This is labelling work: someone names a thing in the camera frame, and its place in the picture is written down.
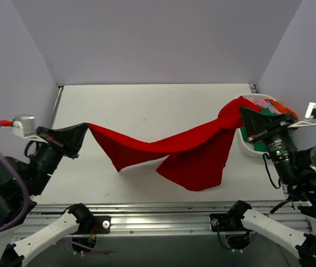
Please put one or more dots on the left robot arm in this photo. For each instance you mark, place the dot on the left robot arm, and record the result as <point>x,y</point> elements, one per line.
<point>19,181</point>

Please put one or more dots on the red t-shirt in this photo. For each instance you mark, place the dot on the red t-shirt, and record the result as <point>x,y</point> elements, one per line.
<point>194,159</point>

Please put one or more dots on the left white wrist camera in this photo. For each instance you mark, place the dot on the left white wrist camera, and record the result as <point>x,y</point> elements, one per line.
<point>22,126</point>

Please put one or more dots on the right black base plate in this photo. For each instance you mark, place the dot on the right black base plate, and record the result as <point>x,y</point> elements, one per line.
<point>223,222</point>

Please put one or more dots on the white laundry basket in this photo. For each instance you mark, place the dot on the white laundry basket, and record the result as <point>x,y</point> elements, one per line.
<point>246,145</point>

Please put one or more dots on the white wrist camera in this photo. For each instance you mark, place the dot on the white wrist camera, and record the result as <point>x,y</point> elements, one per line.
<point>22,126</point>
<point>309,119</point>

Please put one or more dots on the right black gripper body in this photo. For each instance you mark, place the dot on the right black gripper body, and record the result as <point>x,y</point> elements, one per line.
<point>267,129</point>

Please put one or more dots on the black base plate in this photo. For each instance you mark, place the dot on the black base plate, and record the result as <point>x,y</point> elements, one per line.
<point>102,224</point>
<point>223,222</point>

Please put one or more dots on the green t-shirt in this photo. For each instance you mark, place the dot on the green t-shirt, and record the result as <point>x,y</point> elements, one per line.
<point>259,146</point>

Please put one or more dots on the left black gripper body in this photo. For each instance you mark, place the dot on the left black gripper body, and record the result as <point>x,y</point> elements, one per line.
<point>59,142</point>

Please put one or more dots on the aluminium rail frame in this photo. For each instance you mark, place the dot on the aluminium rail frame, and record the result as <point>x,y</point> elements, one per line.
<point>137,199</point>

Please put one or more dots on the orange t-shirt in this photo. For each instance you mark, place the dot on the orange t-shirt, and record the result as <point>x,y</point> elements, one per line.
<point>282,108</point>

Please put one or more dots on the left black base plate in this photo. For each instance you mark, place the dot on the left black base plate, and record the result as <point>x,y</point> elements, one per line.
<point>102,224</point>

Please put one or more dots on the light blue t-shirt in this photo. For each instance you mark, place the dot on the light blue t-shirt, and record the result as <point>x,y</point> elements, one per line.
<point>271,108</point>

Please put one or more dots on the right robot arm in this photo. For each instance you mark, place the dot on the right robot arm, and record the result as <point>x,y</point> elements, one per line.
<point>296,170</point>

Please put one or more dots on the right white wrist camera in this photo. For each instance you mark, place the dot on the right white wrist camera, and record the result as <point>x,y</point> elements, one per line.
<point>309,119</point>

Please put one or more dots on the pink t-shirt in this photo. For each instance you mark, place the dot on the pink t-shirt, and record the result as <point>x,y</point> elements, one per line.
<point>261,102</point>

